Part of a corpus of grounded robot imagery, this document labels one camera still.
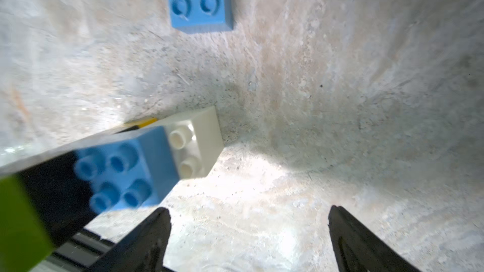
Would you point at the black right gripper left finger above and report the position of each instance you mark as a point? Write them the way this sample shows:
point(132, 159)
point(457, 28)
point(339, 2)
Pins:
point(143, 249)

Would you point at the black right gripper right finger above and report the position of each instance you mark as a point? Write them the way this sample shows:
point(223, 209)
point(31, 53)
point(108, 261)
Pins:
point(356, 248)

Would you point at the blue long lego brick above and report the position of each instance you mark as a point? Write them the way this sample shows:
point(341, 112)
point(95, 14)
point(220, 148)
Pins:
point(127, 170)

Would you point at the cream lego brick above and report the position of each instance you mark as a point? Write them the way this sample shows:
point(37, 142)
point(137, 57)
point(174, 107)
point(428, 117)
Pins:
point(195, 141)

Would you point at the yellow lego brick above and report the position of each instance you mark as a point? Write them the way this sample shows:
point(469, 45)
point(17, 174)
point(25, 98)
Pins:
point(141, 123)

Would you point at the small blue lego brick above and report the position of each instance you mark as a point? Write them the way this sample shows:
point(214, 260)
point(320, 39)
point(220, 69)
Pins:
point(201, 16)

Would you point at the green lego brick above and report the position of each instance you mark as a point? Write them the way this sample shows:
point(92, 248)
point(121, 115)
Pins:
point(24, 240)

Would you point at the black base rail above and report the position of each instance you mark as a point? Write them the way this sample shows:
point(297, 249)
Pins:
point(77, 254)

